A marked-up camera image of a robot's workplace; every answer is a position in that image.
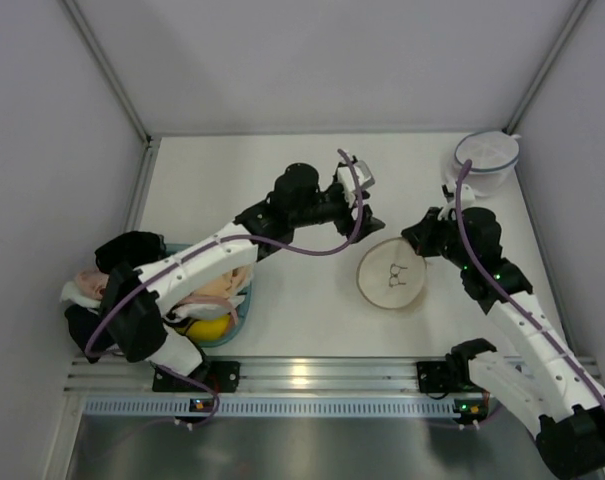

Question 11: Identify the beige bra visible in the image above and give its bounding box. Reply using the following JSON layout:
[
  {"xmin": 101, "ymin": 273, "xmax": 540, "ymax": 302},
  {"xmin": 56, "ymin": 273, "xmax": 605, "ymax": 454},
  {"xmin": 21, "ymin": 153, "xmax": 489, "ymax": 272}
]
[{"xmin": 188, "ymin": 266, "xmax": 253, "ymax": 302}]

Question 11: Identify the beige mesh laundry bag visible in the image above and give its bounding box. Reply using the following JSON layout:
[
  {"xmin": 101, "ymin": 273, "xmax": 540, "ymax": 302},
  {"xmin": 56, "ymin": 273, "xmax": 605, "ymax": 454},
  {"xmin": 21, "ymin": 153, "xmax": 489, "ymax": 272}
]
[{"xmin": 356, "ymin": 237, "xmax": 427, "ymax": 310}]

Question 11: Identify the white blue-rimmed laundry bag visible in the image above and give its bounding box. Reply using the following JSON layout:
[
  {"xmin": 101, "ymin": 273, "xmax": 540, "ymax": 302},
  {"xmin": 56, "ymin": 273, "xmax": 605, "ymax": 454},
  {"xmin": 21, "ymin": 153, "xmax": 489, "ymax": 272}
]
[{"xmin": 443, "ymin": 130, "xmax": 520, "ymax": 197}]

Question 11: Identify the aluminium mounting rail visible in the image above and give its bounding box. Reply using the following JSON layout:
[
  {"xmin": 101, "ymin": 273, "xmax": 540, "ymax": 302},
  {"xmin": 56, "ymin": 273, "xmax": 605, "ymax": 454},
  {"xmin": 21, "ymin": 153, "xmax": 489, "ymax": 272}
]
[{"xmin": 64, "ymin": 355, "xmax": 603, "ymax": 399}]

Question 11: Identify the teal plastic basket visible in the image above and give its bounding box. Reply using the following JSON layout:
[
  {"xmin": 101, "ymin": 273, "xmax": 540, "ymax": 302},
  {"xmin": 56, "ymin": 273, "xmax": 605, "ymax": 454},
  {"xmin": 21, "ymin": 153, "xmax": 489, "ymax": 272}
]
[{"xmin": 163, "ymin": 264, "xmax": 255, "ymax": 348}]

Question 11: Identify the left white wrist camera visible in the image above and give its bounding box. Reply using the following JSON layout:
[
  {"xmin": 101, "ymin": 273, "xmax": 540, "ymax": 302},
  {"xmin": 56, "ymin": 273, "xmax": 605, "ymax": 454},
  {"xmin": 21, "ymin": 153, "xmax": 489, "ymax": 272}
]
[{"xmin": 334, "ymin": 149, "xmax": 376, "ymax": 208}]

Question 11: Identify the black garment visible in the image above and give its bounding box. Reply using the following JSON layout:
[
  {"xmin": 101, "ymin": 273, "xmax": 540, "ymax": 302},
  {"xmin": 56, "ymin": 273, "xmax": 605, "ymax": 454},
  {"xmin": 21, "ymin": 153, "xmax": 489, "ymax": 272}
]
[{"xmin": 95, "ymin": 231, "xmax": 166, "ymax": 274}]

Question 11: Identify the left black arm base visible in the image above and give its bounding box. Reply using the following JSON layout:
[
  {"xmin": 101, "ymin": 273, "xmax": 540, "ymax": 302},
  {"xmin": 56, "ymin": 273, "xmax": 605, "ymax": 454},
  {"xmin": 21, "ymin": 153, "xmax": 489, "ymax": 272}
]
[{"xmin": 151, "ymin": 360, "xmax": 241, "ymax": 393}]

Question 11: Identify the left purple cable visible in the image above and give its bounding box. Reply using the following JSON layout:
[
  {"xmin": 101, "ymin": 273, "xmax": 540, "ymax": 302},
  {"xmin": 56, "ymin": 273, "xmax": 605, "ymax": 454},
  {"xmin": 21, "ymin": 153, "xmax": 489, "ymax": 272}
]
[{"xmin": 84, "ymin": 148, "xmax": 373, "ymax": 364}]

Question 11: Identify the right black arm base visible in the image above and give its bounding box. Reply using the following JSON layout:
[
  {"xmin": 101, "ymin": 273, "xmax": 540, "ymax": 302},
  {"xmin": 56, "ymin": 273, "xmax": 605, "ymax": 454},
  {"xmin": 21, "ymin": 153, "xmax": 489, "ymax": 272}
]
[{"xmin": 416, "ymin": 356, "xmax": 482, "ymax": 396}]

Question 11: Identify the white lace garment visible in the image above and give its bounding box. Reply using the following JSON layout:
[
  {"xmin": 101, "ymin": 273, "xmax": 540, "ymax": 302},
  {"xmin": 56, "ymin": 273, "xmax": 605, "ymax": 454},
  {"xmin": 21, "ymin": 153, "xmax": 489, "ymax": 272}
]
[{"xmin": 60, "ymin": 281, "xmax": 106, "ymax": 309}]

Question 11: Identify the pink bra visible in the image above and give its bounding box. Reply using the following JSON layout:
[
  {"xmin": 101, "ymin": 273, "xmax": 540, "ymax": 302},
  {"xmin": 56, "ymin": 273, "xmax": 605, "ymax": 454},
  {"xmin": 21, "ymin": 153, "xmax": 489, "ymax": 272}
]
[{"xmin": 74, "ymin": 270, "xmax": 109, "ymax": 301}]

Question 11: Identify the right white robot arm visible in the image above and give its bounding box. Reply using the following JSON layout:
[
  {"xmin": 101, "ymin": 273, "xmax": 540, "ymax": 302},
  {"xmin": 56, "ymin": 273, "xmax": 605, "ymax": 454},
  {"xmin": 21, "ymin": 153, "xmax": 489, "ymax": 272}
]
[{"xmin": 401, "ymin": 207, "xmax": 605, "ymax": 479}]

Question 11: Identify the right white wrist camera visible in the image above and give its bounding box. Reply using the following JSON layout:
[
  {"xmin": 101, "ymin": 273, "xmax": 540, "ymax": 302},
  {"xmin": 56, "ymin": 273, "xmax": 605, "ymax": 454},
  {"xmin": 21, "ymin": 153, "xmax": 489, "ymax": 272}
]
[{"xmin": 439, "ymin": 181, "xmax": 476, "ymax": 219}]

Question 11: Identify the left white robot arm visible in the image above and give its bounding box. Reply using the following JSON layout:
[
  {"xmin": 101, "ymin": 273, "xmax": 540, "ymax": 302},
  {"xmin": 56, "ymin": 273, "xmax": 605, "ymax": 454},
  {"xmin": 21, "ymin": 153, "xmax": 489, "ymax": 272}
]
[{"xmin": 85, "ymin": 155, "xmax": 385, "ymax": 383}]

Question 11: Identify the yellow padded bra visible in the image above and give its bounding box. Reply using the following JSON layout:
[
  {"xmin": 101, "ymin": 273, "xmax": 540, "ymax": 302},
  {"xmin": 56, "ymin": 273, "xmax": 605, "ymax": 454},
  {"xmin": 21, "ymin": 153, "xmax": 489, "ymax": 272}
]
[{"xmin": 175, "ymin": 314, "xmax": 232, "ymax": 343}]

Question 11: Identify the purple cable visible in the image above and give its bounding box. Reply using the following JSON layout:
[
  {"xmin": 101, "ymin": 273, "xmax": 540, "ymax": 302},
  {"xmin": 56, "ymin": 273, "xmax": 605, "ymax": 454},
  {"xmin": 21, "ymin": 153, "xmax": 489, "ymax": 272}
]
[
  {"xmin": 454, "ymin": 159, "xmax": 605, "ymax": 451},
  {"xmin": 84, "ymin": 148, "xmax": 373, "ymax": 364}
]

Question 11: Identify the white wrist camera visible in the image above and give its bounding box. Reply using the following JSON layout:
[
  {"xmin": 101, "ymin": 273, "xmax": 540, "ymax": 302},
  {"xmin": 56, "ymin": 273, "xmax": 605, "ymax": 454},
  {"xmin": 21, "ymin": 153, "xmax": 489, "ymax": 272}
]
[
  {"xmin": 439, "ymin": 181, "xmax": 476, "ymax": 219},
  {"xmin": 334, "ymin": 149, "xmax": 376, "ymax": 208}
]

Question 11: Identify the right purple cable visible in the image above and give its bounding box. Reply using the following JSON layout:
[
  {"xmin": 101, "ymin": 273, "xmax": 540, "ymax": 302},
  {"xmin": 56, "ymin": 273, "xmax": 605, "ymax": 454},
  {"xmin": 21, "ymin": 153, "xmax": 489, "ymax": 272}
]
[{"xmin": 454, "ymin": 159, "xmax": 605, "ymax": 451}]

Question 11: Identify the perforated cable duct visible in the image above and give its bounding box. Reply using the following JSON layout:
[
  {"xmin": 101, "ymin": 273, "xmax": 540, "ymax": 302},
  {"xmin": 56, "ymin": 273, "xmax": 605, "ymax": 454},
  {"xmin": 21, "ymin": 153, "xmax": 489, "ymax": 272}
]
[{"xmin": 83, "ymin": 396, "xmax": 460, "ymax": 418}]

